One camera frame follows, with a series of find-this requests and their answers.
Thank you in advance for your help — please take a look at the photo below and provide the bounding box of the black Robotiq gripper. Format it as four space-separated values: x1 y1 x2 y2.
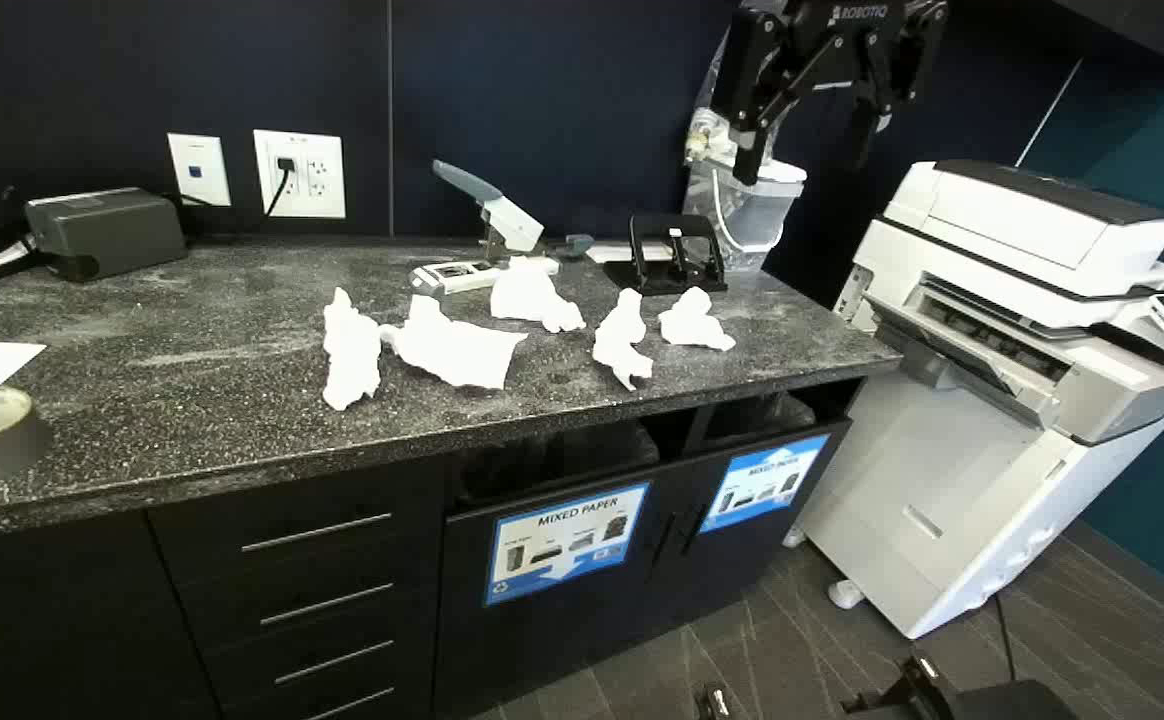
714 0 953 188

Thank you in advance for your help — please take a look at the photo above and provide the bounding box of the white tissue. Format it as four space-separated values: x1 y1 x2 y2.
588 284 658 397
656 284 738 356
319 284 388 418
380 293 531 397
487 251 588 335

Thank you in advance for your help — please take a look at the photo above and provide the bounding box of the clear plastic container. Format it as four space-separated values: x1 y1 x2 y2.
703 156 813 280

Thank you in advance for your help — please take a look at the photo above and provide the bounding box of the white oblong device grey end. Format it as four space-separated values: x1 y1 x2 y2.
544 233 674 267

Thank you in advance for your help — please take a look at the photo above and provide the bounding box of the grey blue stapler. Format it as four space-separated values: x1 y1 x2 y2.
426 156 548 262

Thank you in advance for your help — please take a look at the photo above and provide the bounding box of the blue mixed paper label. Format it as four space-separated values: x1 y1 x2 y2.
483 479 652 610
695 434 833 540

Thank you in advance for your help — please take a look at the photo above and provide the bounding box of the white handheld device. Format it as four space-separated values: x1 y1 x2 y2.
407 256 507 300

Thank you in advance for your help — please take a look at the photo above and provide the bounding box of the white office printer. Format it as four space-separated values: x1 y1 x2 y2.
792 156 1164 646

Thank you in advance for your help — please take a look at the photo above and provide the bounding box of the black tripod head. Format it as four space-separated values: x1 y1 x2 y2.
841 652 1079 720

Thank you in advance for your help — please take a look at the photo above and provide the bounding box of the black box device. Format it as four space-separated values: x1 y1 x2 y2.
18 184 190 284

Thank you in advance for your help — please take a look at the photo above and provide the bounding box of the black base cabinet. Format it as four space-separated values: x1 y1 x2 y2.
0 376 862 720

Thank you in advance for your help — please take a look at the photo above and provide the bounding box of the black frame holder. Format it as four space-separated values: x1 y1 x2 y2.
600 214 731 300

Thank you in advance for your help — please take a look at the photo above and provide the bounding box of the black door handle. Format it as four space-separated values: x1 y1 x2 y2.
642 512 670 574

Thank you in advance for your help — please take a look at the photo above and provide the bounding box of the wide white wall outlet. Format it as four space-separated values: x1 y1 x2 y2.
249 126 353 225

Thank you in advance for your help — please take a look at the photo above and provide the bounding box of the black plug with cable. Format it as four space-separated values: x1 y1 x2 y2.
261 152 298 222

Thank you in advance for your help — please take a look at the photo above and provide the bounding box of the thin black floor cable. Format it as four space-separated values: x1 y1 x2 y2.
986 596 1024 688

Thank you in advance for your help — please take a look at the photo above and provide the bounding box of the small white wall plate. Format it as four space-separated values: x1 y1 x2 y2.
163 129 236 214

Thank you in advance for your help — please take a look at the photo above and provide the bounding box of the silver drawer handle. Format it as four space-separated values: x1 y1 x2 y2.
257 581 399 629
304 686 399 720
273 638 399 688
236 508 395 558

